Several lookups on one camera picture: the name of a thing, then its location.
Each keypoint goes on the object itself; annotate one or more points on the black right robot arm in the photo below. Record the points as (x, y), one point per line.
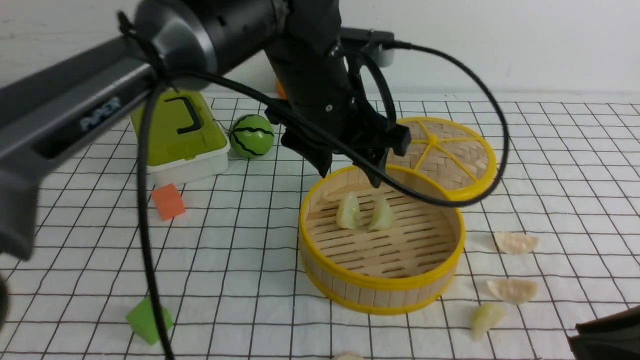
(614, 337)

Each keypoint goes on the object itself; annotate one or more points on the white dumpling bottom edge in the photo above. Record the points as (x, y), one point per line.
(347, 356)

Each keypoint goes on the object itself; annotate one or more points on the green foam cube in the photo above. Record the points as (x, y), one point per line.
(142, 321)

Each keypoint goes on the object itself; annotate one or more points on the woven bamboo steamer lid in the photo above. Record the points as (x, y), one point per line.
(457, 158)

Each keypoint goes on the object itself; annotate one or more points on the toy watermelon ball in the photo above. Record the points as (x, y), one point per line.
(251, 136)

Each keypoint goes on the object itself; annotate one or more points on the orange foam cube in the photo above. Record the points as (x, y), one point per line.
(168, 202)

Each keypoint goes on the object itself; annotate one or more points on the green lidded storage box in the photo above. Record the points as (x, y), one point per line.
(186, 143)

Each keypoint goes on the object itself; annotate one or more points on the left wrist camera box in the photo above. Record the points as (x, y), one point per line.
(369, 41)

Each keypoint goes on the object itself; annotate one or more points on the bamboo steamer tray yellow rim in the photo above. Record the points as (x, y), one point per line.
(388, 272)

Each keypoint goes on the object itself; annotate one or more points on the toy orange fruit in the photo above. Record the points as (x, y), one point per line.
(279, 90)

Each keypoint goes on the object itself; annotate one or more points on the pale green dumpling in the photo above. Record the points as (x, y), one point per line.
(382, 217)
(348, 212)
(484, 318)

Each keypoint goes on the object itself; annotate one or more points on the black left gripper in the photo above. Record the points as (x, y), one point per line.
(323, 85)

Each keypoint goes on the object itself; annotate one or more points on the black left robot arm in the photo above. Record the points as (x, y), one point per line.
(47, 117)

